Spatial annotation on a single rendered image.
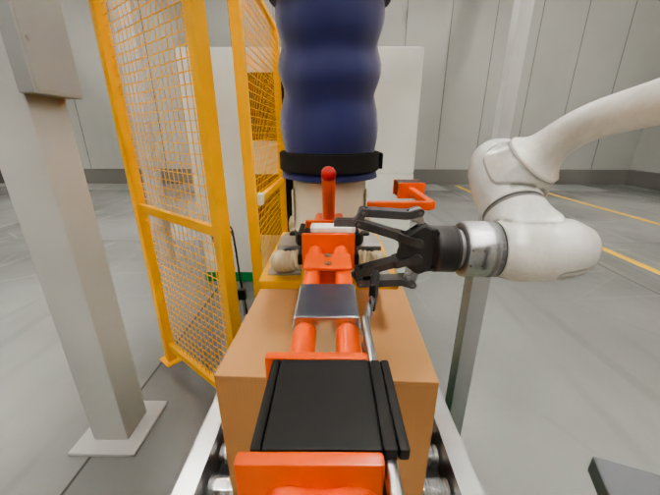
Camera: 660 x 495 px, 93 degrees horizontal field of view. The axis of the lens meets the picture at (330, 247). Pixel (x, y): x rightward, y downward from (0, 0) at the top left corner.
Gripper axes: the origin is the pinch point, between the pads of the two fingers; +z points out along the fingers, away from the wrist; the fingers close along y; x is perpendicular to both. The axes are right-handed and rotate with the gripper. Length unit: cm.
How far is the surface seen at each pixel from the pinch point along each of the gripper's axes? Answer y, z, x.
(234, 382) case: 24.8, 17.0, -3.2
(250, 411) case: 31.4, 14.5, -3.3
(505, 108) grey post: -40, -160, 272
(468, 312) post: 40, -47, 46
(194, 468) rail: 59, 32, 5
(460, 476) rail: 58, -31, 4
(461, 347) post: 54, -47, 46
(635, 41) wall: -237, -754, 873
